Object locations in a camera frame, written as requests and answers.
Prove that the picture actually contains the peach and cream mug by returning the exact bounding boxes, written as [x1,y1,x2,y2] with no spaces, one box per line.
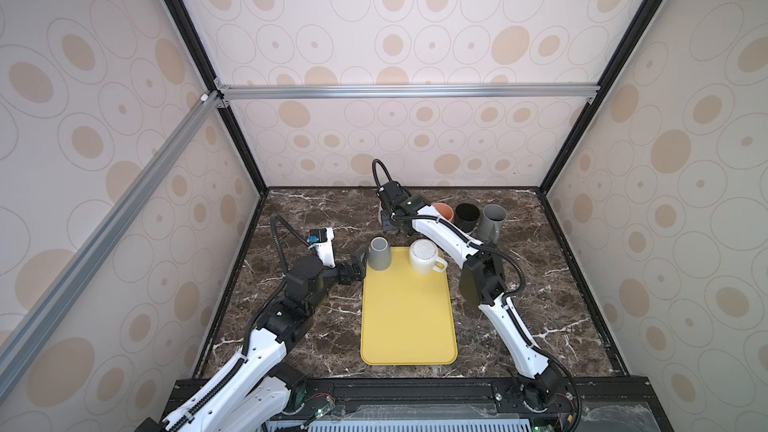
[432,203,455,222]

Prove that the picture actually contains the white ribbed mug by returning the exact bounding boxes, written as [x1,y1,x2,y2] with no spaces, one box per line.
[409,239,447,275]

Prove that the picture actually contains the black mug white base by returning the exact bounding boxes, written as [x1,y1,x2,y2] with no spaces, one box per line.
[453,203,481,234]

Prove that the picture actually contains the large grey mug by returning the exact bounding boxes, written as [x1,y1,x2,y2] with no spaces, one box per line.
[476,204,507,243]

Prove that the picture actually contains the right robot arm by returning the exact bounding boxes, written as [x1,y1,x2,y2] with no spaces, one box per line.
[376,180,568,412]

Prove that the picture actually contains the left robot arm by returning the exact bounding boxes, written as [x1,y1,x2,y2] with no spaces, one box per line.
[136,244,367,431]

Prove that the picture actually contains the small grey mug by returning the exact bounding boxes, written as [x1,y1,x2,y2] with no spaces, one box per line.
[366,236,392,271]

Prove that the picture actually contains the yellow plastic tray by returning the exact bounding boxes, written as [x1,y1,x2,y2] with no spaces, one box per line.
[360,247,458,366]

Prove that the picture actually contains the green lit circuit board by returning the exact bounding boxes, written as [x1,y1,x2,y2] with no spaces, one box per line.
[304,393,336,422]

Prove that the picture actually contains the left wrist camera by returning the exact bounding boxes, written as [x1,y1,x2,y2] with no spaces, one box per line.
[308,227,336,268]

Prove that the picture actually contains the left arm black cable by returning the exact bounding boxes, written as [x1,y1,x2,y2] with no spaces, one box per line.
[269,214,310,271]

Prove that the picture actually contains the back aluminium rail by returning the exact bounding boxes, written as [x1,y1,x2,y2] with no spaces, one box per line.
[205,82,600,103]

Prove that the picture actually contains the aluminium rail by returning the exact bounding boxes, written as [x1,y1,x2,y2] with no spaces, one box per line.
[1,90,222,401]
[205,82,600,103]

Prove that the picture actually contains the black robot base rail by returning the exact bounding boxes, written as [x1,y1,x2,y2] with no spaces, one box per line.
[260,376,672,431]

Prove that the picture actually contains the left aluminium rail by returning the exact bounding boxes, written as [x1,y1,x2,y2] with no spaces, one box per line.
[1,90,222,401]

